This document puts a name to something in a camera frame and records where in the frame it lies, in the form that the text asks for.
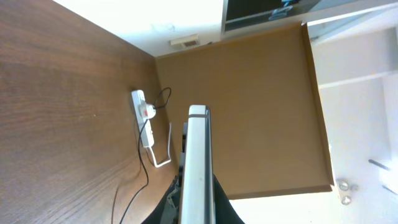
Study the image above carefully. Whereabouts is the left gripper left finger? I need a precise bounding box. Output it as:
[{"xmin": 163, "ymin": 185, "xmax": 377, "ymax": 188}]
[{"xmin": 142, "ymin": 176, "xmax": 181, "ymax": 224}]

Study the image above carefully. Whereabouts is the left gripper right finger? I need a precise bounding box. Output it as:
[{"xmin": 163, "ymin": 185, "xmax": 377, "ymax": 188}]
[{"xmin": 213, "ymin": 175, "xmax": 244, "ymax": 224}]

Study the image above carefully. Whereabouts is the black Samsung Galaxy smartphone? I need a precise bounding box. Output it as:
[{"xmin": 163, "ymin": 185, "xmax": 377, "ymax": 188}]
[{"xmin": 179, "ymin": 105, "xmax": 216, "ymax": 224}]

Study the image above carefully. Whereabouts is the black USB charging cable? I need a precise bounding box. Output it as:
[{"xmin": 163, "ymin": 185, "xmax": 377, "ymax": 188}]
[{"xmin": 119, "ymin": 87, "xmax": 172, "ymax": 224}]

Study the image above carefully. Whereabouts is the brown wooden side panel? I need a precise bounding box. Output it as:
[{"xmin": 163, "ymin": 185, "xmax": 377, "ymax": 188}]
[{"xmin": 156, "ymin": 22, "xmax": 334, "ymax": 199}]

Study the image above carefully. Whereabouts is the white power strip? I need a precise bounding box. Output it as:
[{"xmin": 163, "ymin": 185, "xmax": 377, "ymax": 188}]
[{"xmin": 131, "ymin": 90, "xmax": 156, "ymax": 147}]

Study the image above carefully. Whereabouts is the white power strip cord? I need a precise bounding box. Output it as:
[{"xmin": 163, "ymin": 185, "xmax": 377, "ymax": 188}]
[{"xmin": 146, "ymin": 121, "xmax": 173, "ymax": 169}]

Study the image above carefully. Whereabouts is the white USB wall charger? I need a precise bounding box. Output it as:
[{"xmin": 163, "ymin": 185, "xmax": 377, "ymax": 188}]
[{"xmin": 139, "ymin": 103, "xmax": 156, "ymax": 120}]

